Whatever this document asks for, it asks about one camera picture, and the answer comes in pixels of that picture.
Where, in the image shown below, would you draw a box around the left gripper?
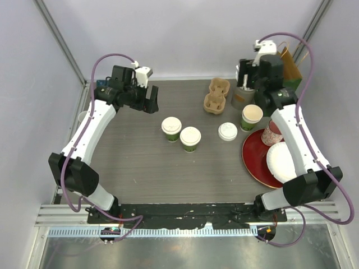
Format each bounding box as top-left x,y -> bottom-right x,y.
125,80 -> 159,114

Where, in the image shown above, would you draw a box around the green paper bag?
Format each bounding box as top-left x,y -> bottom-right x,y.
277,41 -> 309,90

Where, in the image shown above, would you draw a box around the white cup lid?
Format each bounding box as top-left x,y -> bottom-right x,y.
161,117 -> 182,135
180,127 -> 201,146

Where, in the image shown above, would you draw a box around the green paper cup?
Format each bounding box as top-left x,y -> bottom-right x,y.
165,132 -> 180,142
182,142 -> 199,152

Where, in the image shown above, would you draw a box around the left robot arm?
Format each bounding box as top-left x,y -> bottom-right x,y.
48,66 -> 159,224

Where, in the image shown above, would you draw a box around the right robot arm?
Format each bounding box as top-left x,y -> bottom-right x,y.
237,54 -> 343,221

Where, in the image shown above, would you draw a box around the white wrapped straws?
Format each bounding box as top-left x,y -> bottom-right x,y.
236,64 -> 250,91

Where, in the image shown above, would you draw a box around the grey straw holder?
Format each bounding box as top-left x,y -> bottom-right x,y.
231,87 -> 255,110

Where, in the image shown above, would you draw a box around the stack of green cups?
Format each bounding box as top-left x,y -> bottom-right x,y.
240,104 -> 263,132

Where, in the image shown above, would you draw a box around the blue ceramic dish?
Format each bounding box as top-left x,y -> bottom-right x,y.
96,80 -> 108,86

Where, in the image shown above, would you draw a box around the cardboard cup carrier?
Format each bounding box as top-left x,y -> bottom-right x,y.
203,77 -> 230,115

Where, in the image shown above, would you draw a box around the pink speckled mug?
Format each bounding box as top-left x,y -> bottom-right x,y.
261,120 -> 283,147

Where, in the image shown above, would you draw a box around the stack of white lids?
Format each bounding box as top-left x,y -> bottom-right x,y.
218,122 -> 238,142

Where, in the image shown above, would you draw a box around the small copper cup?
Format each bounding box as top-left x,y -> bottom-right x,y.
77,111 -> 88,123

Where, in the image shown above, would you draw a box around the red round tray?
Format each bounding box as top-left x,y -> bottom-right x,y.
242,129 -> 283,189

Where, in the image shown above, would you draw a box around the white plate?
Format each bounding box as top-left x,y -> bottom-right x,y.
266,142 -> 297,184

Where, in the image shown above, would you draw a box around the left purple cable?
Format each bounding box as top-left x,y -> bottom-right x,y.
61,52 -> 144,243

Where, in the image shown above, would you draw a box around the purple cable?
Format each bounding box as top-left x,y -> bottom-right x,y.
61,52 -> 144,243
256,32 -> 355,247

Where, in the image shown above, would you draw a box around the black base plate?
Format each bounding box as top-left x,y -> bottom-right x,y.
87,202 -> 288,230

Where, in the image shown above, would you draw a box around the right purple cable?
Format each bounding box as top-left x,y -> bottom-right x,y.
256,32 -> 355,247

